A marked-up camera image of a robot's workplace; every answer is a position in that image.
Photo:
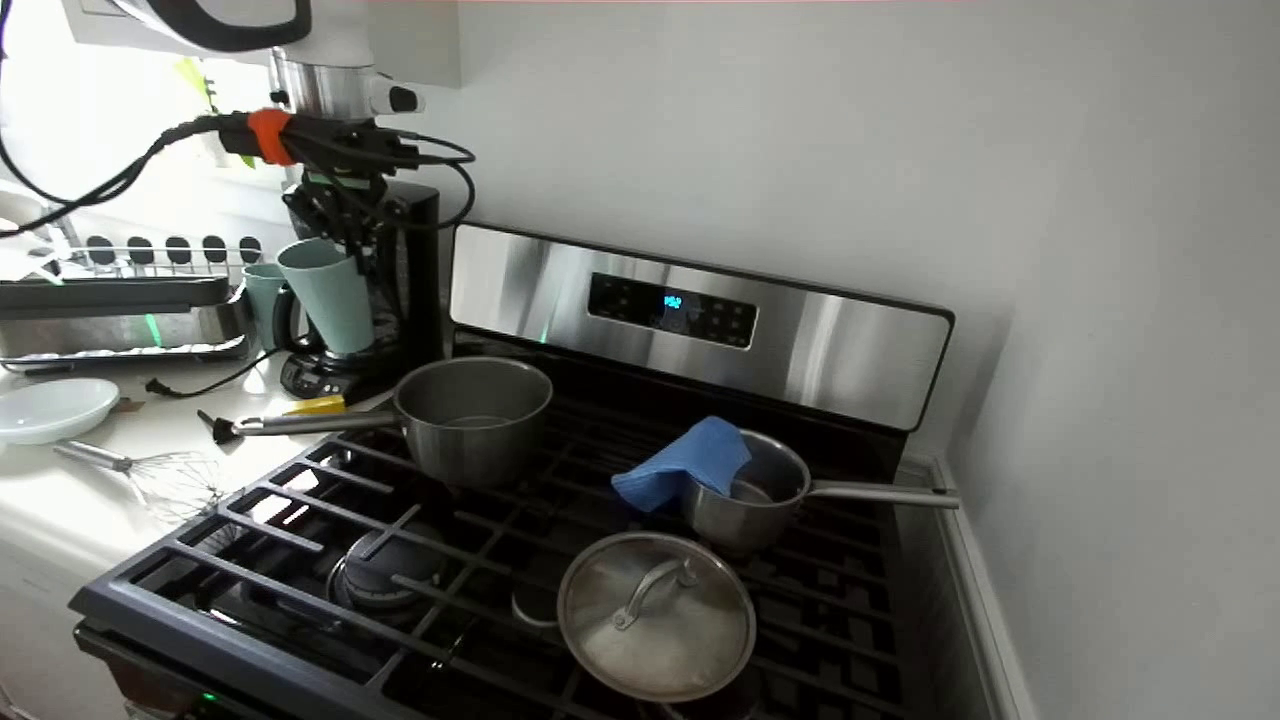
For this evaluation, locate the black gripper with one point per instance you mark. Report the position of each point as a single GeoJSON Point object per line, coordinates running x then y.
{"type": "Point", "coordinates": [339, 207]}

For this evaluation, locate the light teal plastic cup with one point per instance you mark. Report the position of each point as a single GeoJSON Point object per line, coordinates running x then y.
{"type": "Point", "coordinates": [328, 293]}

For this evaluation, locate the steel pot lid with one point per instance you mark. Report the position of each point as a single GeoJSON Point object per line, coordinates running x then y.
{"type": "Point", "coordinates": [656, 617]}

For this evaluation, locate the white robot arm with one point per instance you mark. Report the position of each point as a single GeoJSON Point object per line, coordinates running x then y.
{"type": "Point", "coordinates": [335, 72]}

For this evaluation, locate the black coffee maker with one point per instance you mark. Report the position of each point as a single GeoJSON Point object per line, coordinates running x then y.
{"type": "Point", "coordinates": [411, 311]}

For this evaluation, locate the teal mug behind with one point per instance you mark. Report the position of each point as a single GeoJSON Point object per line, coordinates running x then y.
{"type": "Point", "coordinates": [267, 304]}

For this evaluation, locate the steel dish rack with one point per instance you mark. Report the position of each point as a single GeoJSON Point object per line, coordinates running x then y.
{"type": "Point", "coordinates": [139, 297]}

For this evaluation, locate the white plate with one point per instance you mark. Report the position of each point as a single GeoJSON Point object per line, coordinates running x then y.
{"type": "Point", "coordinates": [59, 410]}

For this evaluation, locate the blue cloth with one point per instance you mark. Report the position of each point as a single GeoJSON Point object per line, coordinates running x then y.
{"type": "Point", "coordinates": [707, 456]}

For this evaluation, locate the small steel saucepan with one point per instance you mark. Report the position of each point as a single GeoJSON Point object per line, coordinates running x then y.
{"type": "Point", "coordinates": [771, 493]}

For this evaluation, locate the steel pot with handle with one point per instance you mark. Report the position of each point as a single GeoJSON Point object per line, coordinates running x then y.
{"type": "Point", "coordinates": [469, 420]}

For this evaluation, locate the metal wire whisk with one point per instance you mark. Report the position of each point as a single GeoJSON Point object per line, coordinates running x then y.
{"type": "Point", "coordinates": [157, 479]}

